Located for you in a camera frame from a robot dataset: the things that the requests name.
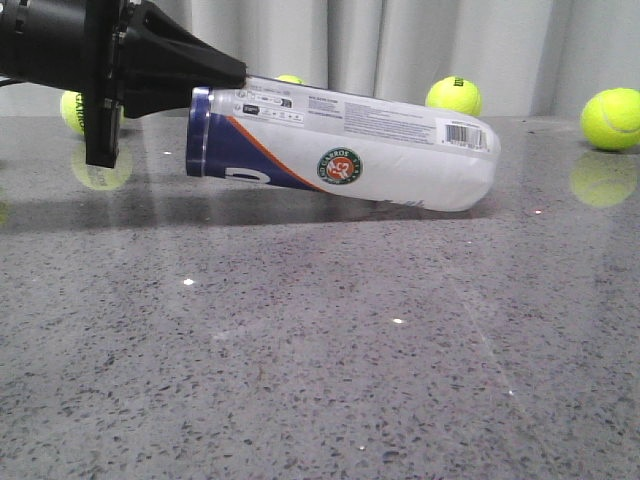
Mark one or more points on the Wilson tennis ball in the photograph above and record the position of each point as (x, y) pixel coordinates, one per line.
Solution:
(457, 94)

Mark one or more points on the grey pleated curtain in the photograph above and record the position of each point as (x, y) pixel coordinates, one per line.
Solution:
(528, 58)

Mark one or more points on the Head Team tennis ball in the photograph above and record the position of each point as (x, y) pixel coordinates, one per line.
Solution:
(290, 79)

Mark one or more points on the Roland Garros tennis ball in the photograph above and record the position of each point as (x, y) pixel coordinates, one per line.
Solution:
(71, 107)

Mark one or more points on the yellow tennis ball far right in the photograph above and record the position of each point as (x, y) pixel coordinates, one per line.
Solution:
(610, 119)

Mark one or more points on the white tennis ball can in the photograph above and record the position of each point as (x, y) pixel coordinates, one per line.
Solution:
(289, 135)

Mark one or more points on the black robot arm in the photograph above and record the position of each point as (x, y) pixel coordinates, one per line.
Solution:
(42, 43)

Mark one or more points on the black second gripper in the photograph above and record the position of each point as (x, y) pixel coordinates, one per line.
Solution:
(138, 57)

